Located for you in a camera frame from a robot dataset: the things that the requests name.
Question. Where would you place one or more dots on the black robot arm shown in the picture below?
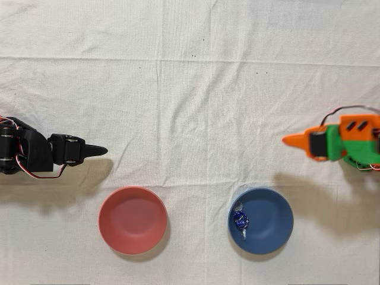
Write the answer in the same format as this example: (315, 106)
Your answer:
(35, 151)

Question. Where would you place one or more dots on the white tablecloth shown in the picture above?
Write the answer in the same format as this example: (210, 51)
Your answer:
(190, 118)

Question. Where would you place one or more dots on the blue candy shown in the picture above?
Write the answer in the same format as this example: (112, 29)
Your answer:
(241, 219)

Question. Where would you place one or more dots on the pink bowl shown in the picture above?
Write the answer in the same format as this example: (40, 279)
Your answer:
(133, 221)

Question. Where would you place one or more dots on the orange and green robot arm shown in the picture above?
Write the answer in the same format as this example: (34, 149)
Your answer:
(360, 148)

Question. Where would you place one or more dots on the blue bowl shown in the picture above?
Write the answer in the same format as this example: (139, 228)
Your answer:
(267, 221)

